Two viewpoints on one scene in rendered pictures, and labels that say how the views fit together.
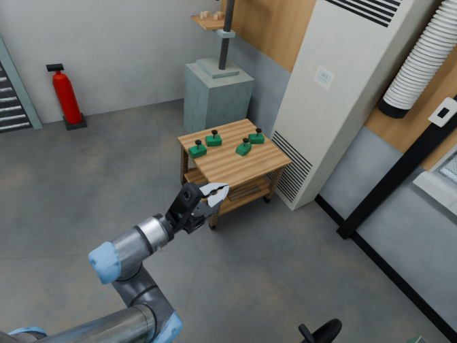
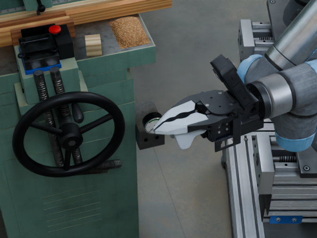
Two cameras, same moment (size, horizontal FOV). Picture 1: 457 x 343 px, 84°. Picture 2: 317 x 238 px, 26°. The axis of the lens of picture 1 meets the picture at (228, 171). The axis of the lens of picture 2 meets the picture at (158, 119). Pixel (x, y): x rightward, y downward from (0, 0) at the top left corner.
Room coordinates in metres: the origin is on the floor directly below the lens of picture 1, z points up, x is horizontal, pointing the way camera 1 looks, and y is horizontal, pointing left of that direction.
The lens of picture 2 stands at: (1.19, 0.36, 2.07)
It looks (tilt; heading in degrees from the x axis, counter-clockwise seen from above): 45 degrees down; 206
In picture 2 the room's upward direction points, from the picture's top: straight up
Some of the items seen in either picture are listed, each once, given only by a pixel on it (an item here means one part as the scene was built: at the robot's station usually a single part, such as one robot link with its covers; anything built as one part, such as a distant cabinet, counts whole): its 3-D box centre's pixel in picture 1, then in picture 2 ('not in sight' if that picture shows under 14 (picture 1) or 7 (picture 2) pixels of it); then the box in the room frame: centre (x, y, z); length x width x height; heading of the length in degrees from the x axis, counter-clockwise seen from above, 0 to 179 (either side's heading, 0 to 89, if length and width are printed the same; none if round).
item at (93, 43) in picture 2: not in sight; (93, 45); (-0.02, -0.43, 0.92); 0.04 x 0.04 x 0.04; 34
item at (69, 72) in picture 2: not in sight; (47, 69); (0.11, -0.49, 0.91); 0.15 x 0.14 x 0.09; 134
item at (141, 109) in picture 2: not in sight; (147, 124); (-0.11, -0.32, 0.58); 0.12 x 0.08 x 0.08; 44
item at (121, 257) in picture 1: (120, 254); (305, 85); (0.22, 0.19, 1.21); 0.11 x 0.08 x 0.09; 142
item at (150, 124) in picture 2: not in sight; (153, 124); (-0.06, -0.27, 0.65); 0.06 x 0.04 x 0.08; 134
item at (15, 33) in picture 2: not in sight; (43, 33); (0.00, -0.57, 0.93); 0.17 x 0.02 x 0.05; 134
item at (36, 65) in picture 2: not in sight; (46, 47); (0.11, -0.48, 0.99); 0.13 x 0.11 x 0.06; 134
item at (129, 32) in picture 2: not in sight; (129, 28); (-0.13, -0.38, 0.91); 0.12 x 0.09 x 0.03; 44
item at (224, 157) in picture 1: (230, 169); not in sight; (1.43, -0.01, 0.32); 0.66 x 0.57 x 0.64; 132
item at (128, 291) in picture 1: (131, 278); (292, 116); (0.21, 0.17, 1.12); 0.11 x 0.08 x 0.11; 52
